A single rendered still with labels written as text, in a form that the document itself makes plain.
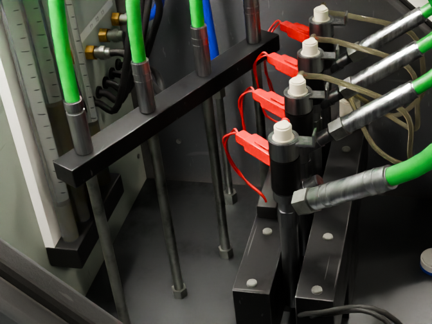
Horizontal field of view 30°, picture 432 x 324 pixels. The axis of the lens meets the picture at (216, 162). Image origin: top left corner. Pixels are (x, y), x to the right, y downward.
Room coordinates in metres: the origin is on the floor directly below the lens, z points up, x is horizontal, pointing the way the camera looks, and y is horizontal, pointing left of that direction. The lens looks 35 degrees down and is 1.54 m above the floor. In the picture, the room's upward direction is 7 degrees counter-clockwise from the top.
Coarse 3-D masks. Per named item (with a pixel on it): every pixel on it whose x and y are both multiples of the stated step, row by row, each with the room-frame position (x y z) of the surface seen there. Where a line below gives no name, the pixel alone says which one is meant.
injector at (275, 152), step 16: (272, 144) 0.59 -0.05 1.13; (288, 144) 0.59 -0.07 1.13; (272, 160) 0.60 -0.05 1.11; (288, 160) 0.59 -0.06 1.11; (272, 176) 0.60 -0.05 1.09; (288, 176) 0.59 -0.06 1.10; (320, 176) 0.60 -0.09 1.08; (288, 192) 0.59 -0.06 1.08; (288, 208) 0.59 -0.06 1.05; (288, 224) 0.59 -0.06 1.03; (288, 240) 0.59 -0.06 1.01; (288, 256) 0.59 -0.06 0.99; (288, 272) 0.59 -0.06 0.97; (288, 288) 0.59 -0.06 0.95; (288, 304) 0.60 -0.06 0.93
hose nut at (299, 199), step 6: (294, 192) 0.50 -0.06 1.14; (300, 192) 0.50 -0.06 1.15; (306, 192) 0.49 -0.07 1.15; (294, 198) 0.50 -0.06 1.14; (300, 198) 0.49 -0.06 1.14; (306, 198) 0.49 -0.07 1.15; (294, 204) 0.49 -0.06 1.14; (300, 204) 0.49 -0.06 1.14; (306, 204) 0.49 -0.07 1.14; (300, 210) 0.49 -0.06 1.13; (306, 210) 0.49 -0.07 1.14; (312, 210) 0.49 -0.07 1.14; (318, 210) 0.49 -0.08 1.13
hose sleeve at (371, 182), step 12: (372, 168) 0.46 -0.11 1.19; (384, 168) 0.45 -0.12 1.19; (336, 180) 0.48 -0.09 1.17; (348, 180) 0.47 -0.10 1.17; (360, 180) 0.46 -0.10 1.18; (372, 180) 0.45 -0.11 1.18; (384, 180) 0.45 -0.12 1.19; (312, 192) 0.49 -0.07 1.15; (324, 192) 0.48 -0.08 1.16; (336, 192) 0.47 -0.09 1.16; (348, 192) 0.46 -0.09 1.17; (360, 192) 0.46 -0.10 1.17; (372, 192) 0.45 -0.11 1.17; (312, 204) 0.48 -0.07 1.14; (324, 204) 0.48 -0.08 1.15; (336, 204) 0.48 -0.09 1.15
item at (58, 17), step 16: (48, 0) 0.66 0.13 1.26; (64, 16) 0.66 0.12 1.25; (64, 32) 0.66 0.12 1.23; (64, 48) 0.66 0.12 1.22; (64, 64) 0.66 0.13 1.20; (64, 80) 0.66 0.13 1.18; (64, 96) 0.66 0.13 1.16; (80, 96) 0.67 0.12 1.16; (416, 160) 0.43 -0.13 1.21; (400, 176) 0.44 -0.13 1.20; (416, 176) 0.43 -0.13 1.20
